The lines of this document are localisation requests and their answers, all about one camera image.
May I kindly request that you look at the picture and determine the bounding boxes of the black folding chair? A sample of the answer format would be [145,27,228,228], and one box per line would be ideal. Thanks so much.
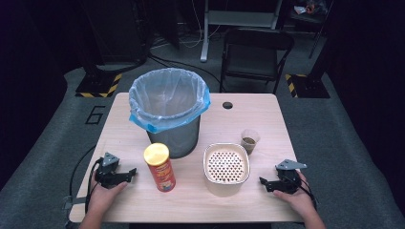
[219,27,296,95]

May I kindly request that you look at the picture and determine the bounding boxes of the dark cabinet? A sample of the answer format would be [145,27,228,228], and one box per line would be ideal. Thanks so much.
[78,0,151,67]

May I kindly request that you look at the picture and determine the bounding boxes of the metal mesh trash bin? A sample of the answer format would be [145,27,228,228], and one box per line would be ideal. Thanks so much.
[145,114,203,159]

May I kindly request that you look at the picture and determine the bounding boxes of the person's left hand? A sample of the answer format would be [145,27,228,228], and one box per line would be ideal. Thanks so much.
[87,176,129,215]

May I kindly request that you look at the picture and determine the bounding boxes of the person's right hand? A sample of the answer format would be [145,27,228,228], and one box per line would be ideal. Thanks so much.
[272,170,317,219]

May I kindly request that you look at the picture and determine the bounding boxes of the cream strainer basin steel rim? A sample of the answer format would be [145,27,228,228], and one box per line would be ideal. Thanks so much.
[202,142,251,198]

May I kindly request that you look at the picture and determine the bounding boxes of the white desk frame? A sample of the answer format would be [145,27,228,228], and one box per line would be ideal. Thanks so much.
[200,0,284,63]

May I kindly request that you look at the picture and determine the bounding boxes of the dark furniture with clutter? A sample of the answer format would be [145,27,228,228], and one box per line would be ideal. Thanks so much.
[290,0,335,60]

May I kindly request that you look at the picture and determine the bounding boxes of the clear plastic cup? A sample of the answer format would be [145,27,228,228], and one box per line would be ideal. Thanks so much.
[240,128,262,156]

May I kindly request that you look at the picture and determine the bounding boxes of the black stand base hazard stripes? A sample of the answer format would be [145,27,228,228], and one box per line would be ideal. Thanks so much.
[285,73,331,99]
[75,73,123,98]

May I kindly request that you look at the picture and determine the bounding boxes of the red chips can yellow lid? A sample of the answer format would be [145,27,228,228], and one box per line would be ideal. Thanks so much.
[142,142,177,193]

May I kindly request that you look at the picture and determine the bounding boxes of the white cable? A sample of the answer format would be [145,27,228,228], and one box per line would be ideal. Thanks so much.
[177,0,222,50]

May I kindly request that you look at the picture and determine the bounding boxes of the black floor cable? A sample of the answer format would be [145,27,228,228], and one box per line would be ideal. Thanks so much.
[148,52,224,89]

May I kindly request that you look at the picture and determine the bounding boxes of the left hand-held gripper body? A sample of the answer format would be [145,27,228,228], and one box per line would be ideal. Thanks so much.
[94,152,126,190]

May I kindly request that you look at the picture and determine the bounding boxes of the grey metal table bracket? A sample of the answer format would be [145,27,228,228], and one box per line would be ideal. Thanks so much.
[62,195,88,211]

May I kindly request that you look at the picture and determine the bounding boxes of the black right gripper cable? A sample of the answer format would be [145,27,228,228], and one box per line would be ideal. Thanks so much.
[297,177,319,211]

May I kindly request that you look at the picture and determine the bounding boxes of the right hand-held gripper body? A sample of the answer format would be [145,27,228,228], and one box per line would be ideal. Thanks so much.
[275,158,309,196]

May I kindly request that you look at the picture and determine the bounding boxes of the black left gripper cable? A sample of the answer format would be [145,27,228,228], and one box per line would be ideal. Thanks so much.
[68,144,104,215]

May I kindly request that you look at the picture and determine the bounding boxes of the blue plastic bin liner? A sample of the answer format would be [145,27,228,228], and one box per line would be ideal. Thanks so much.
[128,67,212,135]

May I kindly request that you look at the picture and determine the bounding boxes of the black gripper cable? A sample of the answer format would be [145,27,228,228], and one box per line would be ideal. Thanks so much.
[297,177,319,211]
[68,144,104,215]

